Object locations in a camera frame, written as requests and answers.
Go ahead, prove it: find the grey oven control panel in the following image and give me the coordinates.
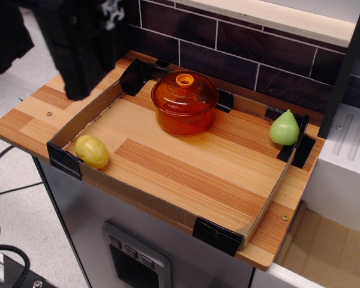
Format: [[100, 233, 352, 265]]
[[102, 221, 172, 288]]

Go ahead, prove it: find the cardboard fence with black tape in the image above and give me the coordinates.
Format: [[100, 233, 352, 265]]
[[47, 60, 319, 256]]

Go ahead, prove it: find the orange transparent pot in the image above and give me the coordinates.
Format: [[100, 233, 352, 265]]
[[155, 102, 215, 136]]

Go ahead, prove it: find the yellow toy potato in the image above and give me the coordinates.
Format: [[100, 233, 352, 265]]
[[75, 135, 109, 169]]

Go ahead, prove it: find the white toy sink drainboard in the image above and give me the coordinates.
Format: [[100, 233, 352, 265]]
[[319, 104, 360, 174]]

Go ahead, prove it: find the orange transparent pot lid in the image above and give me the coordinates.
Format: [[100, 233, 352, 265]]
[[151, 70, 219, 115]]

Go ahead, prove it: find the black braided cable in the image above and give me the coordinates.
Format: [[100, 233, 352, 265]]
[[0, 244, 32, 288]]

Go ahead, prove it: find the black post right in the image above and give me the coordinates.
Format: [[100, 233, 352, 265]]
[[317, 15, 360, 139]]

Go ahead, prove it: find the black floor cable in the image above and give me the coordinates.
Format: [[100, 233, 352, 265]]
[[0, 143, 44, 199]]

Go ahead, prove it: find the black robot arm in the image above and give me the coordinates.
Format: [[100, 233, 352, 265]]
[[34, 1, 128, 101]]

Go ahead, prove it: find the green toy pear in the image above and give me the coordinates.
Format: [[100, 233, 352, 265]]
[[269, 109, 299, 146]]

